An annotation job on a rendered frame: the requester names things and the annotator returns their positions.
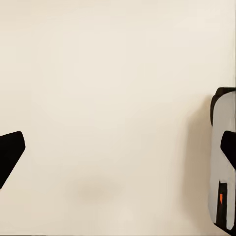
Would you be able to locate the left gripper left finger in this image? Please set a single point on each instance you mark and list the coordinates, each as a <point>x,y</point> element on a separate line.
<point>12,146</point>

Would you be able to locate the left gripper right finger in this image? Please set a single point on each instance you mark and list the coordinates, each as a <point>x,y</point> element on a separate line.
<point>228,146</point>

